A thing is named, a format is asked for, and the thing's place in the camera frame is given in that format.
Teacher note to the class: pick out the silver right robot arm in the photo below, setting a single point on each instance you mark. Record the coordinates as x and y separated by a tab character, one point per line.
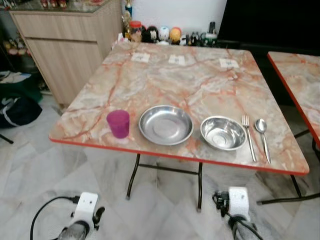
242	229

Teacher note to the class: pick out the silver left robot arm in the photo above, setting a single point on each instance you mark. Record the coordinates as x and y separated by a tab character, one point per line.
74	233

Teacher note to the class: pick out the round steel bowl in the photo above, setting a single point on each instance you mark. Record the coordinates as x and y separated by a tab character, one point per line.
223	133

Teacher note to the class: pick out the steel fork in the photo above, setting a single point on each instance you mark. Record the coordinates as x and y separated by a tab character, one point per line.
248	137

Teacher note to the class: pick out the steel spoon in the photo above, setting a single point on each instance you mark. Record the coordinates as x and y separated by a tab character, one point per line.
261	126

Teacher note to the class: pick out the purple plastic cup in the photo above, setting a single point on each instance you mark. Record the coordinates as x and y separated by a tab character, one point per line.
118	125

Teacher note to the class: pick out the round steel plate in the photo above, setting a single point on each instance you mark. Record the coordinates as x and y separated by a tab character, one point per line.
166	125

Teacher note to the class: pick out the marble pattern folding table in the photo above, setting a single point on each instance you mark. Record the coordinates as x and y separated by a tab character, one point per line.
180	85

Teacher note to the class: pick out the black bag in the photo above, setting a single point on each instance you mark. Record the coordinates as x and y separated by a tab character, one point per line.
19	111

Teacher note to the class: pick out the white paper label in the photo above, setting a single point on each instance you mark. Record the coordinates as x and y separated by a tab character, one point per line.
176	60
140	57
229	63

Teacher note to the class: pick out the red edged marble table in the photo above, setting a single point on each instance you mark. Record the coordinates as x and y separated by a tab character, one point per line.
300	80

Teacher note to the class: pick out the green cloth bundle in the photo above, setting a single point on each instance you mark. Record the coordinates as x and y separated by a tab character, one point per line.
21	86

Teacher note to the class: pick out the light wooden cabinet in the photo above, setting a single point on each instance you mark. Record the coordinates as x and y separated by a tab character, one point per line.
70	55

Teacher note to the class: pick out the orange toy figure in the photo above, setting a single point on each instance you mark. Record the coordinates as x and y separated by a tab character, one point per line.
175	35

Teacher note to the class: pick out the white toy figure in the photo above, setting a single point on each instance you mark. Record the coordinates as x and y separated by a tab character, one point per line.
163	34

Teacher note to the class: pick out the black toy figure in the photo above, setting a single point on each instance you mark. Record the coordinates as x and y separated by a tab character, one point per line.
149	34

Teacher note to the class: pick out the black television screen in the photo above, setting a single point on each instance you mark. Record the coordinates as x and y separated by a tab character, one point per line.
270	22

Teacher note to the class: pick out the red lidded jar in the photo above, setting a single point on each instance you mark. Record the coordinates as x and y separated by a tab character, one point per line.
135	29

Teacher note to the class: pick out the blue bottle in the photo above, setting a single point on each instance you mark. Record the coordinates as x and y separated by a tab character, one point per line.
128	8

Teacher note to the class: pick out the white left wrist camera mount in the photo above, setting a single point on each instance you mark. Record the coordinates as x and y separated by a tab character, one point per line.
86	206

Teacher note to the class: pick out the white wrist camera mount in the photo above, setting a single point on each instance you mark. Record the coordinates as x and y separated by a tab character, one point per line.
239	201
86	206

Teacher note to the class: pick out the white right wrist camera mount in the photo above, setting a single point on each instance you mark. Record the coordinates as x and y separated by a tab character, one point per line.
239	201

